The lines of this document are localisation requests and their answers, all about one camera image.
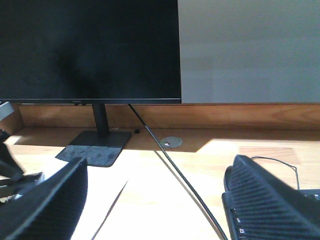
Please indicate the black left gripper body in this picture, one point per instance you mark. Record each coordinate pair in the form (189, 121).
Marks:
(8, 166)

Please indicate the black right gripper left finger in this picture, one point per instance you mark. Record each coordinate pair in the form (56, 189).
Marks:
(51, 210)

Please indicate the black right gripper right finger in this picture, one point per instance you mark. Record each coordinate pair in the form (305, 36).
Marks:
(249, 177)

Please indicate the white paper sheet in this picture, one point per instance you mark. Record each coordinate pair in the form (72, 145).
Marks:
(142, 197)

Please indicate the black keyboard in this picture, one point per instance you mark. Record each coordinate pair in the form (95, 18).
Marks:
(268, 216)

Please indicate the black computer mouse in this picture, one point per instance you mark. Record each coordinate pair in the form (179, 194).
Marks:
(227, 178)

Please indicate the black computer monitor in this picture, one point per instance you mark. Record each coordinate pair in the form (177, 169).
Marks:
(95, 52)

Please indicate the grey desk cable grommet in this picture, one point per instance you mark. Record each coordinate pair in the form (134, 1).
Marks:
(171, 142)

